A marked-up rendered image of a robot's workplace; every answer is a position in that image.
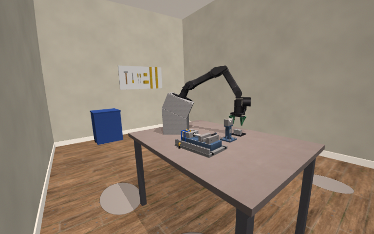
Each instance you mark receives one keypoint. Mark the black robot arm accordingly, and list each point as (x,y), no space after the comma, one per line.
(216,72)

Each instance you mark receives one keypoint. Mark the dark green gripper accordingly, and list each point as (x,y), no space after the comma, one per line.
(237,113)

